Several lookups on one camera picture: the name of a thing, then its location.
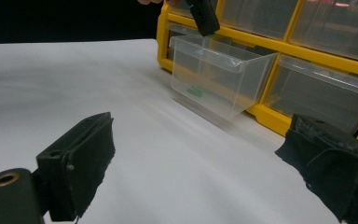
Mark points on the grid of clear cabinet drawers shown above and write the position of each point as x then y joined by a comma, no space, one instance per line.
317,93

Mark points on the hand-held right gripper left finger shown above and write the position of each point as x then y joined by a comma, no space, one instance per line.
77,168

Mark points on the clear plastic drawer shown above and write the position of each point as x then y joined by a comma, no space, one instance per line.
217,81

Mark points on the yellow black drawer organizer cabinet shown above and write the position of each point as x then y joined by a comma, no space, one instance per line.
270,119

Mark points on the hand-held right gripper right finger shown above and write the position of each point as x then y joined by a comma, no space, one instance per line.
332,168

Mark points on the small green block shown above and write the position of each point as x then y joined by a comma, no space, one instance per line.
198,88
193,92
211,36

